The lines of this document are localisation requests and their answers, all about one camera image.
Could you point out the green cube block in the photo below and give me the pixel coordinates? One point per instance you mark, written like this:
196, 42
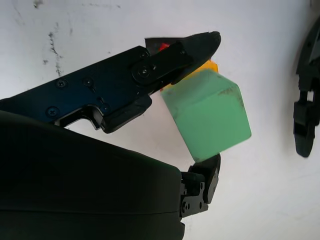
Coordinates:
210, 117

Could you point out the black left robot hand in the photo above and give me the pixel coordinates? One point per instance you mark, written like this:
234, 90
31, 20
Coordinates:
307, 100

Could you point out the yellow cube block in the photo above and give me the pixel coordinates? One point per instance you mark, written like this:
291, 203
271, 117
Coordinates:
212, 66

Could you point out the red cube block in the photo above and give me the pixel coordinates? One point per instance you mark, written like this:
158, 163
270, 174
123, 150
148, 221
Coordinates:
164, 46

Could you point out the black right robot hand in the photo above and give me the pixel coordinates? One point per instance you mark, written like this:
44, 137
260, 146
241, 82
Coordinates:
75, 180

